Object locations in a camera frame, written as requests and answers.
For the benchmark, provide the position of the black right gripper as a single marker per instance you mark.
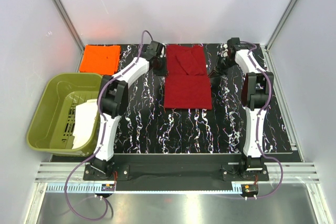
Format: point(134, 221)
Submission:
point(216, 72)

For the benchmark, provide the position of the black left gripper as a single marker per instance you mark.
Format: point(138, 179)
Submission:
point(163, 72)

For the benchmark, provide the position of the red t shirt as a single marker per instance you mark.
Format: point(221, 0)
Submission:
point(187, 85)

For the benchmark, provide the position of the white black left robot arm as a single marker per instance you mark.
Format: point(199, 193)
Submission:
point(113, 101)

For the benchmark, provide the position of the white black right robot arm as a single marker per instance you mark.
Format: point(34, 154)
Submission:
point(255, 98)

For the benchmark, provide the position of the folded orange t shirt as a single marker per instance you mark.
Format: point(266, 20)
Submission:
point(103, 60)

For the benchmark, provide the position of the olive green plastic bin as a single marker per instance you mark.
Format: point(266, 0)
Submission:
point(52, 127)

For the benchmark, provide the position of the left orange connector block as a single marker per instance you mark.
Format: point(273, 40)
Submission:
point(108, 187)

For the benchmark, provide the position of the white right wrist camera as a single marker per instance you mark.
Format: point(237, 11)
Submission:
point(225, 51)

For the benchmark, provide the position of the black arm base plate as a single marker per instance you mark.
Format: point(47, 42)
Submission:
point(159, 185)

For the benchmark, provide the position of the aluminium frame rail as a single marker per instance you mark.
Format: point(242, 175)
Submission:
point(285, 173)

